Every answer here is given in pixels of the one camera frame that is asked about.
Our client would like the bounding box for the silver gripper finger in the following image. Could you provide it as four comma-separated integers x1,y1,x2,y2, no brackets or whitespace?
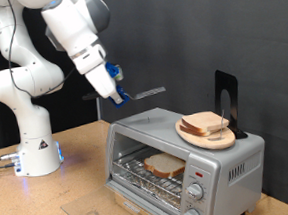
108,91,125,106

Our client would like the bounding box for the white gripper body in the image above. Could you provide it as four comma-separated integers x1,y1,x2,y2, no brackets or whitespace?
83,61,119,102

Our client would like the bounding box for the black spatula with blue block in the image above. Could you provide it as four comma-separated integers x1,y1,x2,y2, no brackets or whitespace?
80,81,168,112

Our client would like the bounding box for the white bread slice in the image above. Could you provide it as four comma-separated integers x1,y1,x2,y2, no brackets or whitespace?
181,109,231,136
178,121,211,140
143,150,188,181

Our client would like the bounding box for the silver toaster oven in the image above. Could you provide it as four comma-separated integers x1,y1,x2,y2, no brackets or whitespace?
98,98,272,215

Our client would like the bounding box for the vertical metal pole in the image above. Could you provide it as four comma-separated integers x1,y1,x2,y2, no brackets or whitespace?
95,99,104,121

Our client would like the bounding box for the aluminium foil sheet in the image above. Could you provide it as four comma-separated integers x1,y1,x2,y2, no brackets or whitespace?
116,151,189,215

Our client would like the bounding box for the round wooden board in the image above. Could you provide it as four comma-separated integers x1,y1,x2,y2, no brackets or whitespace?
174,114,238,154

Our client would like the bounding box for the black metal bookend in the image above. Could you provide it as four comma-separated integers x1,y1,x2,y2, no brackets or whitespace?
211,68,250,142

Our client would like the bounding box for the wrist camera on blue mount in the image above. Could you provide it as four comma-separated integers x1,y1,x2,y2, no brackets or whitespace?
104,59,125,83

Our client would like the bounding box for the metal wire oven rack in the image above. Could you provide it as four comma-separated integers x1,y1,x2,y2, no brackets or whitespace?
110,143,190,208

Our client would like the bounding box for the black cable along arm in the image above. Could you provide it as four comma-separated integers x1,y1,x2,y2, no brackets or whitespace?
3,0,79,101

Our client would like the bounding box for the cable with silver connector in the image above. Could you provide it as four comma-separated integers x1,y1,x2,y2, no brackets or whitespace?
0,151,21,163

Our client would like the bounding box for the thin black base cable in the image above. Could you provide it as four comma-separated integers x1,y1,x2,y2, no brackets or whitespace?
0,162,18,170

